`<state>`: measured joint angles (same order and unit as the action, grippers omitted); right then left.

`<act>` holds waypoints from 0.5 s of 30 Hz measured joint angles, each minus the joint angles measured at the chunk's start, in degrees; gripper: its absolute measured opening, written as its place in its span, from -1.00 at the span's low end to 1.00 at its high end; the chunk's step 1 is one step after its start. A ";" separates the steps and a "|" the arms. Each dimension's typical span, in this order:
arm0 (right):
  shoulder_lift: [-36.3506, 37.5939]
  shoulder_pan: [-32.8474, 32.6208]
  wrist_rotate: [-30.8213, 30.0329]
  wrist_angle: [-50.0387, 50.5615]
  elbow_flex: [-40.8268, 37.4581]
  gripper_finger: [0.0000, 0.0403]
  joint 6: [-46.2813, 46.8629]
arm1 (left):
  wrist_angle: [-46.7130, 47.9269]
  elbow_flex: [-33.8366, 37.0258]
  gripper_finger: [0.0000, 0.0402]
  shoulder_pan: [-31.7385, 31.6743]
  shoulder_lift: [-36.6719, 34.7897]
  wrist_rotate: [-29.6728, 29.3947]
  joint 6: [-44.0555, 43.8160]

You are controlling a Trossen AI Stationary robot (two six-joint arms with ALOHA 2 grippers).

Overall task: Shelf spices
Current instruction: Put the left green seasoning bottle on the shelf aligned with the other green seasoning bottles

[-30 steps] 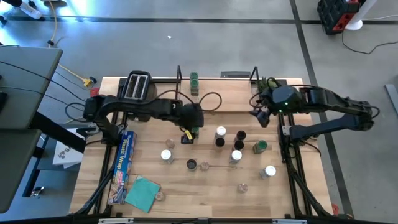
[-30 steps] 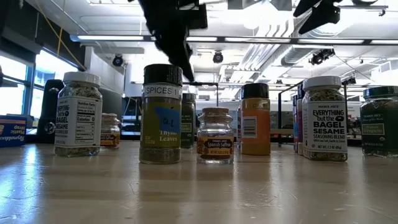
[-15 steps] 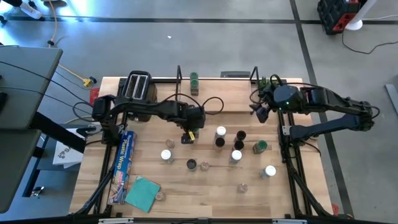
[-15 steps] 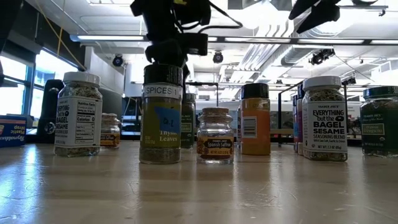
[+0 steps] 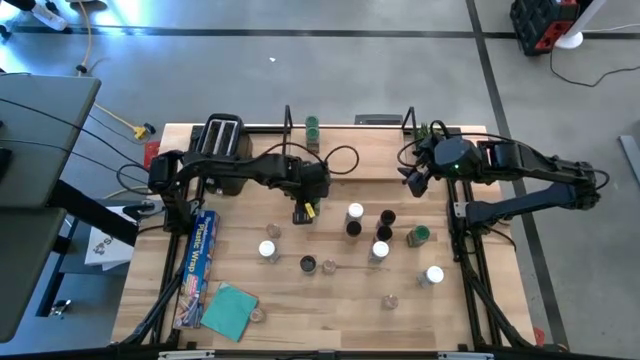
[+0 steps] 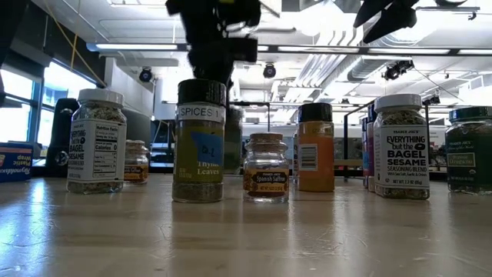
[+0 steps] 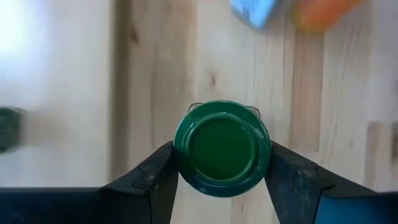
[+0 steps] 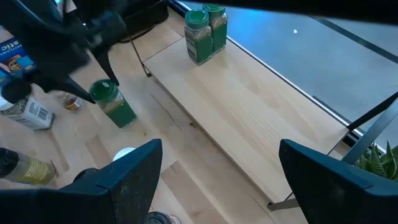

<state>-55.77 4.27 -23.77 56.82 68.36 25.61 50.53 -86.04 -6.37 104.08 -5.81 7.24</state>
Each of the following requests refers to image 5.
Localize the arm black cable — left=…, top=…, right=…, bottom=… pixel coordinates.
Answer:
left=249, top=141, right=361, bottom=177
left=397, top=118, right=524, bottom=169

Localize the white stand with round base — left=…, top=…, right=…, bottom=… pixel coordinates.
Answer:
left=554, top=0, right=609, bottom=50

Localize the black cable bundle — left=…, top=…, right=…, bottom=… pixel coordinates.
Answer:
left=122, top=269, right=187, bottom=347
left=462, top=257, right=534, bottom=350

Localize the black desk beam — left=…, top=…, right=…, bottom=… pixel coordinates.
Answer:
left=48, top=178, right=140, bottom=247

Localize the teal cloth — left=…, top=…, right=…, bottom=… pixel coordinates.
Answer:
left=199, top=281, right=260, bottom=343

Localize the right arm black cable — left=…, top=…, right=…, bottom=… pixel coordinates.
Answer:
left=397, top=118, right=524, bottom=169

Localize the blue plastic wrap box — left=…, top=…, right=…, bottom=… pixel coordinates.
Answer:
left=172, top=208, right=221, bottom=330

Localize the small green succulent plant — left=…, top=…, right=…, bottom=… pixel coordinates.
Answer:
left=412, top=122, right=437, bottom=145

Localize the silver metal bracket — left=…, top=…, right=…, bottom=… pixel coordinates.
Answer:
left=438, top=351, right=495, bottom=360
left=158, top=350, right=216, bottom=360

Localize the yellow extension cable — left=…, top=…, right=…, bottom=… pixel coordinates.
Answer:
left=74, top=2, right=95, bottom=75

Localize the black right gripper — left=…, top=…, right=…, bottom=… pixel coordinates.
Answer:
left=397, top=135, right=442, bottom=199

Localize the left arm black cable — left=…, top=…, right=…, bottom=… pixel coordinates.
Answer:
left=249, top=141, right=361, bottom=177

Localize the yellow cord with plug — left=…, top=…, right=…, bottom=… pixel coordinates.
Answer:
left=93, top=103, right=150, bottom=141

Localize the black floor cable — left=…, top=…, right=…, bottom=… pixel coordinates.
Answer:
left=548, top=46, right=640, bottom=89

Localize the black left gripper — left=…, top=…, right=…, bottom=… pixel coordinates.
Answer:
left=291, top=160, right=332, bottom=226

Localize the white power strip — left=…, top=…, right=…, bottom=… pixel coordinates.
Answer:
left=30, top=2, right=68, bottom=32

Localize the red and black crate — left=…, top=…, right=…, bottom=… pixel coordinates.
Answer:
left=509, top=0, right=581, bottom=57

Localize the wooden shelf black metal frame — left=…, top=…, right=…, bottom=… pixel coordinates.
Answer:
left=280, top=103, right=422, bottom=186

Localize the thin black cable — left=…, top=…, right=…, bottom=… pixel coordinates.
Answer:
left=0, top=137, right=153, bottom=187
left=0, top=97, right=149, bottom=171

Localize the black two-slot toaster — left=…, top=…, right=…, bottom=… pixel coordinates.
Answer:
left=192, top=113, right=254, bottom=196

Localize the grey desk top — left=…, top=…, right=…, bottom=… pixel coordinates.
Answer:
left=0, top=207, right=69, bottom=344
left=0, top=72, right=103, bottom=209

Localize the white-lid spice jar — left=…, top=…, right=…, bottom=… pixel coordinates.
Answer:
left=344, top=202, right=365, bottom=226
left=257, top=239, right=280, bottom=265
left=368, top=240, right=391, bottom=265
left=417, top=265, right=445, bottom=289

